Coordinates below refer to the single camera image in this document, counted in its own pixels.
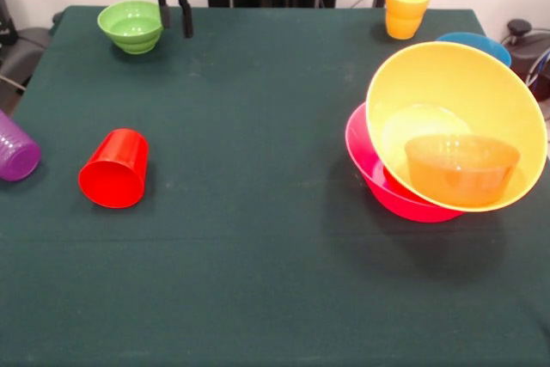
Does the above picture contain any purple cup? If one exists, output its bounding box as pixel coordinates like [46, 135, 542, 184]
[0, 108, 42, 182]

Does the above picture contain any small green bowl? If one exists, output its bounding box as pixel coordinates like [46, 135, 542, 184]
[96, 0, 167, 55]

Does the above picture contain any red cup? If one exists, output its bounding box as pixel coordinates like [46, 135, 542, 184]
[77, 128, 150, 210]

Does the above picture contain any tangle of cables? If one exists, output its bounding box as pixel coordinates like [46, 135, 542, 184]
[514, 46, 550, 117]

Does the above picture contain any dark green tablecloth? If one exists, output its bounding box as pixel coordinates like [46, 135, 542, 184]
[0, 5, 550, 367]

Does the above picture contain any large orange bowl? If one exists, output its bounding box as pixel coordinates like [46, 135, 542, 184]
[365, 41, 548, 213]

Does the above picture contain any small orange bowl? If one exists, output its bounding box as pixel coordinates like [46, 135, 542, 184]
[404, 134, 522, 208]

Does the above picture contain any small blue bowl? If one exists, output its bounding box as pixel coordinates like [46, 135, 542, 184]
[436, 31, 512, 68]

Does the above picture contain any large pink bowl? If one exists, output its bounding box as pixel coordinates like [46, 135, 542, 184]
[345, 102, 468, 224]

